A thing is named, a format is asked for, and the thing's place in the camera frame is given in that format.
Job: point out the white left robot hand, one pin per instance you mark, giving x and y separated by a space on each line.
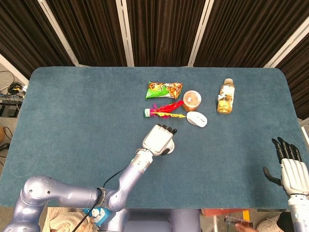
157 140

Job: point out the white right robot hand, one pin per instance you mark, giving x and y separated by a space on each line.
294 174

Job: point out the bare person hand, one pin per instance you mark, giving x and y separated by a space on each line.
243 228

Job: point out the white floral paper cup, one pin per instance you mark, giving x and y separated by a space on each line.
172 146

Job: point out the lilac left robot arm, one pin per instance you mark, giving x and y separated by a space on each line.
72 193

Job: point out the lilac right robot arm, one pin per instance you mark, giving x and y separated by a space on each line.
300 212

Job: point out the white sneaker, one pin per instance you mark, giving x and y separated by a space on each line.
266 224

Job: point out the colourful feather shuttlecock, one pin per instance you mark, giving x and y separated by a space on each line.
169 107

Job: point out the black trouser leg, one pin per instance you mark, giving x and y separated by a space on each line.
285 221

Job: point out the white computer mouse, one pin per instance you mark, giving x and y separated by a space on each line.
196 119

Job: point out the green snack bag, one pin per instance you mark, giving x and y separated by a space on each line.
164 90

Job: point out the clear jar of rubber bands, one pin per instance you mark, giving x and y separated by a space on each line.
192 100

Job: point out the lilac robot torso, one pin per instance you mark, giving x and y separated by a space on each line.
157 220

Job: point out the yellow tea bottle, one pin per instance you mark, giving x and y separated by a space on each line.
225 96

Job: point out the blue cartoon packet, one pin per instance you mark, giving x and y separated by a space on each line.
99 215

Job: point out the dark brown curtain panel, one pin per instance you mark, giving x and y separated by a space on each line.
91 31
248 31
29 36
164 31

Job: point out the beige knitted cloth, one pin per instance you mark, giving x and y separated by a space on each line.
62 217

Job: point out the black power box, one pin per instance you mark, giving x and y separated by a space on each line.
9 110

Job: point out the white partition post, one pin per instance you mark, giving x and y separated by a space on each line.
58 31
12 70
200 31
287 41
125 33

